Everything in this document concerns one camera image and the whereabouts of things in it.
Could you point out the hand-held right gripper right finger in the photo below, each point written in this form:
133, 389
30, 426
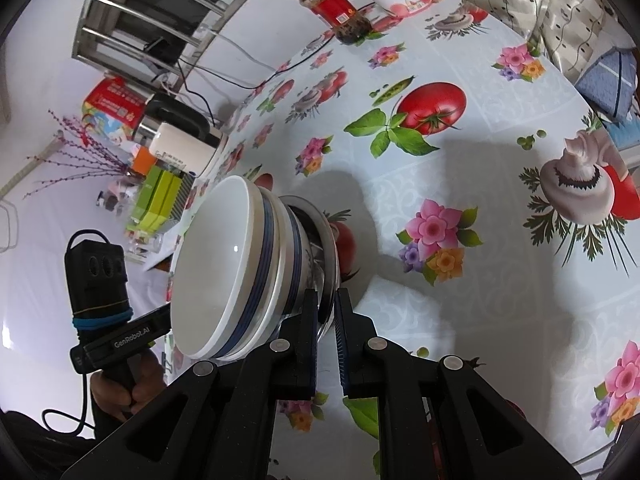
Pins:
342, 330

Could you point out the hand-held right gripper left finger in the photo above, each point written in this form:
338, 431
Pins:
307, 320

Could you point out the stainless steel bowl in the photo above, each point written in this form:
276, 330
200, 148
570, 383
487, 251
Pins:
330, 255

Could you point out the white bowl with blue stripe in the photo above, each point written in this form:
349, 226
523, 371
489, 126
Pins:
289, 240
230, 270

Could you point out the person's left hand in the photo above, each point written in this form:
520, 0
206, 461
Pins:
150, 375

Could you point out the clear glass cup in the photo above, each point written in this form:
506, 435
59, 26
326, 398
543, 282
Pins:
142, 249

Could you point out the green flat box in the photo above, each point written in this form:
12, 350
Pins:
147, 192
165, 205

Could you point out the striped flat box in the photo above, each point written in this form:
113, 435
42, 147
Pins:
184, 195

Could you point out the purple flower branches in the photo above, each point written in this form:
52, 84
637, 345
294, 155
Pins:
85, 160

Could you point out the orange box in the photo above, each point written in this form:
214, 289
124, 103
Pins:
142, 160

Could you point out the white cylindrical container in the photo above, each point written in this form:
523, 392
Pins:
182, 152

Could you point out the colourful cartoon print bag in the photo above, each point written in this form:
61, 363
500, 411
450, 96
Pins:
107, 127

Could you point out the dark patterned clothing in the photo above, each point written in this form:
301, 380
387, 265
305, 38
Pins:
40, 450

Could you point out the white electric kettle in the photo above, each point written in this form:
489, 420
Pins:
170, 117

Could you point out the white kettle base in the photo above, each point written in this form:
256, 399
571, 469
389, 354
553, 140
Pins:
228, 156

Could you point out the red cardboard box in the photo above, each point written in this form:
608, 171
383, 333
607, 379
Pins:
117, 102

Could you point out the black power adapter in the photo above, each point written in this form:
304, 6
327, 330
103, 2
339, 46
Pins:
162, 50

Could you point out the metal window grille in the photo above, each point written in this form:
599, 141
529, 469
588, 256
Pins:
150, 7

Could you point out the sauce jar with red lid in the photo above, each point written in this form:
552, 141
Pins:
335, 5

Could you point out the blue folded cloth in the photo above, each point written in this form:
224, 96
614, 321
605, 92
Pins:
610, 80

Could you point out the cream curtain with heart print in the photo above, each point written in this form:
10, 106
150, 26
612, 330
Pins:
550, 10

